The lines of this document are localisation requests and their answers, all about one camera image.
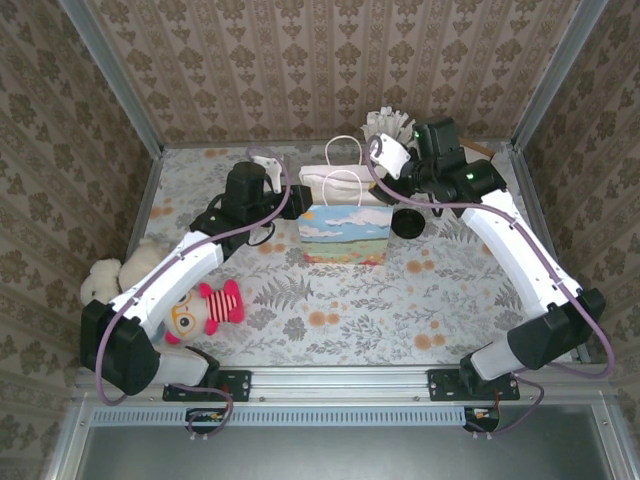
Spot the grey slotted cable duct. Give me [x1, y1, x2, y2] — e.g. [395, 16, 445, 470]
[91, 405, 496, 427]

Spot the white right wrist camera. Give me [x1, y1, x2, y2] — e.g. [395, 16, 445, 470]
[369, 132, 412, 182]

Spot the white teddy bear plush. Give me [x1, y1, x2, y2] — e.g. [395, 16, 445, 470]
[79, 237, 169, 304]

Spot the striped pink doll plush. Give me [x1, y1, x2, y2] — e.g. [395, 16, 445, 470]
[163, 278, 246, 347]

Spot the grey metal sheet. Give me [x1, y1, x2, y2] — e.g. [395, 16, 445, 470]
[44, 394, 640, 480]

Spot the aluminium table edge rail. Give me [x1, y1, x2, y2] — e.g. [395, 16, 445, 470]
[73, 363, 610, 401]

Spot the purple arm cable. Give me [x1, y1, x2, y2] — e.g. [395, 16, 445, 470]
[367, 137, 616, 439]
[94, 146, 292, 442]

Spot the landscape print paper bag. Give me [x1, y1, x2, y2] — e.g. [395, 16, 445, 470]
[297, 135, 395, 267]

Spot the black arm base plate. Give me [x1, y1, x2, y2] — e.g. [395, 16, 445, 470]
[427, 368, 521, 403]
[162, 368, 252, 403]

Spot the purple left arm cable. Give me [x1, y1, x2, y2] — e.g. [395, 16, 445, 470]
[94, 146, 292, 442]

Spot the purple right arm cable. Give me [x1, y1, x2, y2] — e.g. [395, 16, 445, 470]
[367, 137, 616, 439]

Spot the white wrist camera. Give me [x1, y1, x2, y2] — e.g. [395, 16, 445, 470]
[369, 132, 412, 182]
[251, 154, 285, 194]

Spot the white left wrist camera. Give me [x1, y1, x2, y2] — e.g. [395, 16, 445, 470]
[251, 154, 285, 194]

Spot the aluminium frame post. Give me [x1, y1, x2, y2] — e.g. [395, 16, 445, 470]
[510, 0, 610, 151]
[58, 0, 166, 157]

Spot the aluminium side rail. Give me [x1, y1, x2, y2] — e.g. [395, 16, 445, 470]
[93, 147, 166, 366]
[504, 142, 592, 364]

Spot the black cable port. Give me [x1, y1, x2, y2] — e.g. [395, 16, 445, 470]
[185, 407, 227, 435]
[463, 407, 501, 434]

